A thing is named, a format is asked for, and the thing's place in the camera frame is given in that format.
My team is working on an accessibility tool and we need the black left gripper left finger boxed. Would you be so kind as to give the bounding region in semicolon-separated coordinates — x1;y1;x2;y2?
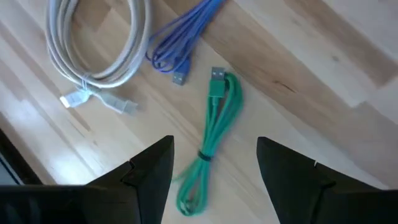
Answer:
0;134;175;224

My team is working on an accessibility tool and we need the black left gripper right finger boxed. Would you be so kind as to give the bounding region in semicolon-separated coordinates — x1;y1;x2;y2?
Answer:
256;136;398;224

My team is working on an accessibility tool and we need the green USB cable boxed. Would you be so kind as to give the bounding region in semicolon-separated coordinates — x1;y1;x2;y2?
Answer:
175;66;245;217

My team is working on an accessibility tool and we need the thick cream USB cable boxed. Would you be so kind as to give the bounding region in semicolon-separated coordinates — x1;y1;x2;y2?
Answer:
45;0;152;115

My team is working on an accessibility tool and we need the purple USB cable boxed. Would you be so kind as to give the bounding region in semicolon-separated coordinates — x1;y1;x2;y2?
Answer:
146;0;227;86

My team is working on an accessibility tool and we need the black metal table frame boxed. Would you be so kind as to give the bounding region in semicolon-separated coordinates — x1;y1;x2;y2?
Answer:
0;128;43;187

